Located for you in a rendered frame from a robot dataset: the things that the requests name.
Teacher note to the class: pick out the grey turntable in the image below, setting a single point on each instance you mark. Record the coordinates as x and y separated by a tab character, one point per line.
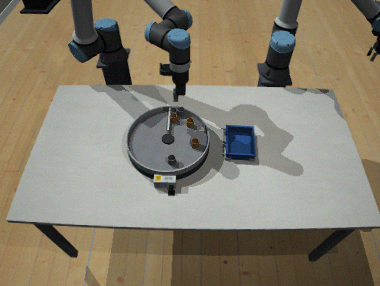
150	150

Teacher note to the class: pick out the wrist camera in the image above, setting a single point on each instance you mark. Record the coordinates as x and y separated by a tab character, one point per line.
165	69

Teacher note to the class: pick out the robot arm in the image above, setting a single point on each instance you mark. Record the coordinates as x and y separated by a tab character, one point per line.
81	20
281	50

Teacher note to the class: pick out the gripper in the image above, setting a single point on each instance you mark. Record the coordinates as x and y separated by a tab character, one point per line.
377	41
180	81

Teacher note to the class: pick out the black box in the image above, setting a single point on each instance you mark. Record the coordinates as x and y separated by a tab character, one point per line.
36	5

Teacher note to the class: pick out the blue crate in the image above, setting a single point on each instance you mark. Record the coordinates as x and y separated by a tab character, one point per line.
240	143

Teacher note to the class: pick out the white control box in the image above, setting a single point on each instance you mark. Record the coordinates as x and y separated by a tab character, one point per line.
165	179

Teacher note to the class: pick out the white table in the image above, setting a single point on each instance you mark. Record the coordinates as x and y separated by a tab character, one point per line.
83	183

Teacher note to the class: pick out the steel bushing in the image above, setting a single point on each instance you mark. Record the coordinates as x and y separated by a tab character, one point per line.
172	160
173	110
181	110

